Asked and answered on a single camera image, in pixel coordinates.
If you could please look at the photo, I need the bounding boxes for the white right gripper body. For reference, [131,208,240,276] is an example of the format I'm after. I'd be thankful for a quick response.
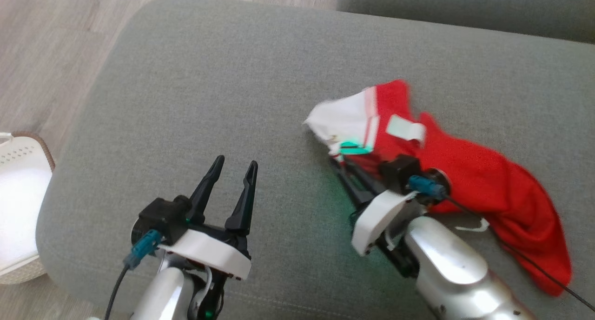
[351,190,421,280]

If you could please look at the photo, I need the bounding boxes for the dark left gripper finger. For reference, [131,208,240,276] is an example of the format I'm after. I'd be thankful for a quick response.
[188,155,225,225]
[225,160,259,234]

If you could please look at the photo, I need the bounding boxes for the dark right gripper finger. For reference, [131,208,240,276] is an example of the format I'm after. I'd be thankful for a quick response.
[328,157,371,208]
[343,155,385,201]

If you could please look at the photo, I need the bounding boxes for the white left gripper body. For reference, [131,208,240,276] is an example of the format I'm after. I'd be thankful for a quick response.
[158,222,253,320]

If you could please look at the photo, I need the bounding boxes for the red shirt white sleeves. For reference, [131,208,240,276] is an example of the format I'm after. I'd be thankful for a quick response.
[304,80,572,296]

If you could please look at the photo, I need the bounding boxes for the grey fabric sofa seat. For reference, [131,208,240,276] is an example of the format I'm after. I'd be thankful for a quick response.
[36,0,595,320]

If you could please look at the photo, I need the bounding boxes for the white laundry basket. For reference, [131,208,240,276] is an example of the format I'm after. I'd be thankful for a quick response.
[0,132,56,285]

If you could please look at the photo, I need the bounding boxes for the left black cable blue connector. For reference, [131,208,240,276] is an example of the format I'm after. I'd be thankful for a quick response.
[105,229,163,320]

